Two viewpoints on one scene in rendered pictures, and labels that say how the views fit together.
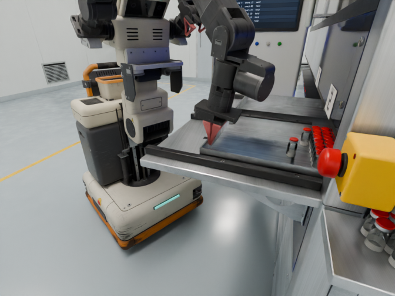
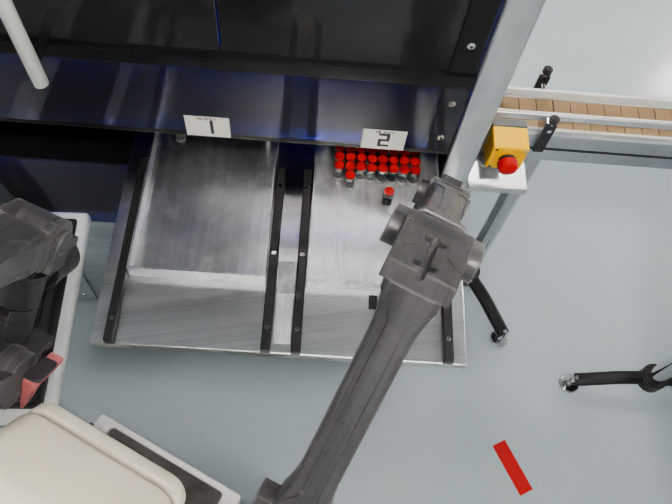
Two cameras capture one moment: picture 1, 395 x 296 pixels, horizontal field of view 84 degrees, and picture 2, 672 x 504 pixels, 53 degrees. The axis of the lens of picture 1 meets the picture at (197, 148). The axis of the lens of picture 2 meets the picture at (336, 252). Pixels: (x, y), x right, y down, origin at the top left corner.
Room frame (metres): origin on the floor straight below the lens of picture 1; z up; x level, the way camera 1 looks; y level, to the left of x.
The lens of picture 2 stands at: (0.90, 0.39, 2.09)
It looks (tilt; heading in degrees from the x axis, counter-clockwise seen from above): 63 degrees down; 243
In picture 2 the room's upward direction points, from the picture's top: 9 degrees clockwise
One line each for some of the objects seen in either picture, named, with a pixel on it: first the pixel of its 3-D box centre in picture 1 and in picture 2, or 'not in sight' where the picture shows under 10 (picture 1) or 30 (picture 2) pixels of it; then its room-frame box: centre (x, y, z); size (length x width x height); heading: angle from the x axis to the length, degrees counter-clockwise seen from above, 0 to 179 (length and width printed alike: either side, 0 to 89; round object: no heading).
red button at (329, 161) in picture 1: (334, 163); (507, 163); (0.25, -0.18, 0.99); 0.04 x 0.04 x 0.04; 68
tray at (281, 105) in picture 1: (284, 108); (208, 199); (0.83, -0.34, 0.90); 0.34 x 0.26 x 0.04; 68
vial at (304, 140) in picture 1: (305, 137); (349, 180); (0.54, -0.29, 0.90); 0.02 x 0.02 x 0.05
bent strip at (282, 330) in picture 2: not in sight; (284, 302); (0.75, -0.07, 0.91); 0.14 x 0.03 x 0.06; 68
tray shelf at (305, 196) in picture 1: (258, 127); (289, 242); (0.69, -0.21, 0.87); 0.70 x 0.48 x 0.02; 158
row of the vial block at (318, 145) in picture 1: (316, 147); (376, 173); (0.48, -0.29, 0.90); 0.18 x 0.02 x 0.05; 158
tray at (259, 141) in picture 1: (278, 143); (375, 211); (0.51, -0.21, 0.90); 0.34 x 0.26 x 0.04; 68
